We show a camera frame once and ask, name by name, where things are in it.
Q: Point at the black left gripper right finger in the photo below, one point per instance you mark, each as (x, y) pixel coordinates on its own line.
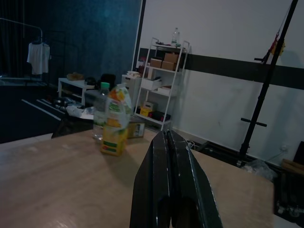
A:
(192, 194)

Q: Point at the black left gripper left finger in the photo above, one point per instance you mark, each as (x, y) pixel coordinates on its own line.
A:
(152, 185)

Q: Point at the green cap water bottle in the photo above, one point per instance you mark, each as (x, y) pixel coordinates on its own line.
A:
(99, 104)

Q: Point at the small dark printed box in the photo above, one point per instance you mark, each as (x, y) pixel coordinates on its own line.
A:
(137, 129)

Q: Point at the yellow green juice carton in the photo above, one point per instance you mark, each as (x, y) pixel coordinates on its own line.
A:
(114, 133)

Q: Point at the black case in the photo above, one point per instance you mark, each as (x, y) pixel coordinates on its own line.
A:
(161, 116)

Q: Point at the clear plastic bag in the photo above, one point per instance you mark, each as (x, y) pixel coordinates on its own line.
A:
(260, 168)

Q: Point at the yellow box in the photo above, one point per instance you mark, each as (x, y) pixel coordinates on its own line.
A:
(145, 111)

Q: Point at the light wooden table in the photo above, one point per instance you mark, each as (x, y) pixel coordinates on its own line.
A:
(59, 178)

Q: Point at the white open box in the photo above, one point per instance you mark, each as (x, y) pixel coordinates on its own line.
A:
(150, 83)

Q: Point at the black bin with bag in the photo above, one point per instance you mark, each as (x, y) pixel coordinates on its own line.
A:
(66, 128)

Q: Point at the black backpack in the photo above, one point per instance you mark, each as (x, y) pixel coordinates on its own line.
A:
(107, 80)

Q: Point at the white ladder shelf unit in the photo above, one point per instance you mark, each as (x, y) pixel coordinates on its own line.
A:
(147, 68)

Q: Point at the dark red box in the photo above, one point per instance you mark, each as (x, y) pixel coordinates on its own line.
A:
(142, 67)

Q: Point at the small cardboard box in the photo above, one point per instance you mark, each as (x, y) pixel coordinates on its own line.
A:
(171, 57)
(169, 65)
(156, 63)

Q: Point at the black tripod stand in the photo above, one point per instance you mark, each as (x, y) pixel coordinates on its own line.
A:
(262, 95)

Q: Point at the white low bench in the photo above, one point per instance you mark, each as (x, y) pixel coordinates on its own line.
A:
(71, 83)

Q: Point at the brown lumpy object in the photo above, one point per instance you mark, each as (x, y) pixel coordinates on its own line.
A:
(75, 76)

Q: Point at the clear plastic water bottle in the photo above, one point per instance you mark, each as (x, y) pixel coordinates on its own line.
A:
(175, 38)

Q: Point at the white shirt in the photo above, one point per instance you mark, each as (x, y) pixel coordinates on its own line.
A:
(38, 57)

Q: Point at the metal clothes rack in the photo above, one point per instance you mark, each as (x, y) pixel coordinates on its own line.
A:
(42, 33)

